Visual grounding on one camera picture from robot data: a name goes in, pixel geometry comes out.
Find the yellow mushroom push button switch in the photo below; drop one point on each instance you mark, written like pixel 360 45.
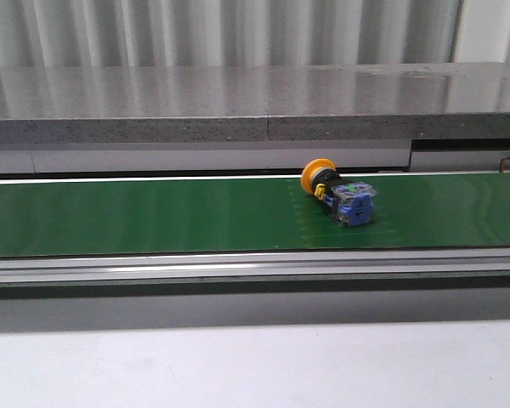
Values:
pixel 350 203

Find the green conveyor belt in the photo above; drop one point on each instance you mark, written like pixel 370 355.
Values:
pixel 72 218

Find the grey speckled stone counter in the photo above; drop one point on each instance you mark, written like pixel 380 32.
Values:
pixel 107 105

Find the white pleated curtain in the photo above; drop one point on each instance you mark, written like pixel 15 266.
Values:
pixel 251 33

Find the aluminium conveyor frame rail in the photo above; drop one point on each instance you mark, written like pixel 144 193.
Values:
pixel 255 272

